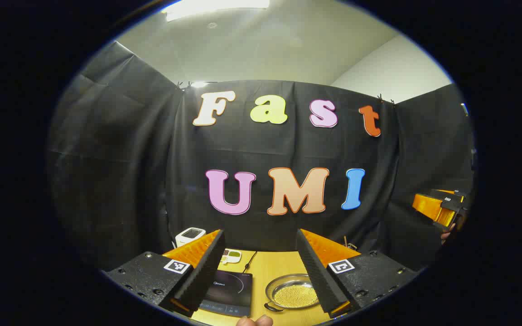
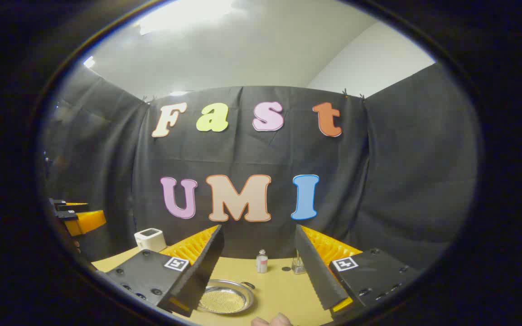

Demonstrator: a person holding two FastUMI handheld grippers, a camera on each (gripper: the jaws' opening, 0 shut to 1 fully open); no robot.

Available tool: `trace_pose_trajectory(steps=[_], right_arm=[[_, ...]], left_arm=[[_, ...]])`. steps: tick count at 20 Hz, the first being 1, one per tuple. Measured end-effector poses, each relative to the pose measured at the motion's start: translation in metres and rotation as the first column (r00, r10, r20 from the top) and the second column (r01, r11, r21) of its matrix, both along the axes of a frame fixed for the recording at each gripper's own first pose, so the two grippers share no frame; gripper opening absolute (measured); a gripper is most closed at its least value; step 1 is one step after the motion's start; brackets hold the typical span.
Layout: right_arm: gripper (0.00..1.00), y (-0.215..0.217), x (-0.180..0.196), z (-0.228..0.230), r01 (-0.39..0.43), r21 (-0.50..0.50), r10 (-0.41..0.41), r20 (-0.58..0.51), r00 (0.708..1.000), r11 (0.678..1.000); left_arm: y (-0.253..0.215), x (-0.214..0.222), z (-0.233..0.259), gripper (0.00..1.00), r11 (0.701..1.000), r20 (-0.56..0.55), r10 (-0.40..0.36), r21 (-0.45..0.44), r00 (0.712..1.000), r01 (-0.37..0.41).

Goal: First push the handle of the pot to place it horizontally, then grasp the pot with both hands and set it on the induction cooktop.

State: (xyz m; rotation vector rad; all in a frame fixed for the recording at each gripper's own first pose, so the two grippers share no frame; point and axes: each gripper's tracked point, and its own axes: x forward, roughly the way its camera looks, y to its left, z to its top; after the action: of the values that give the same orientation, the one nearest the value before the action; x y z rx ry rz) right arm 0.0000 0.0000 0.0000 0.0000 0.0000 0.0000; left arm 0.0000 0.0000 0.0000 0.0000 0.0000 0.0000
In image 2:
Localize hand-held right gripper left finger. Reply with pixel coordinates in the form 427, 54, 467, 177
106, 225, 225, 317

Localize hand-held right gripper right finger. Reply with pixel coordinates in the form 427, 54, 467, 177
295, 225, 420, 317

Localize stainless steel pot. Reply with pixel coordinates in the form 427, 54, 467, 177
198, 279, 256, 315

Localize small glass cup with stick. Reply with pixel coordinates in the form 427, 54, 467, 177
291, 250, 307, 275

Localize pile of soybeans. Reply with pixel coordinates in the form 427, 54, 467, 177
203, 290, 246, 313

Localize white toaster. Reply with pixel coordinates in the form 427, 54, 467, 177
134, 228, 167, 252

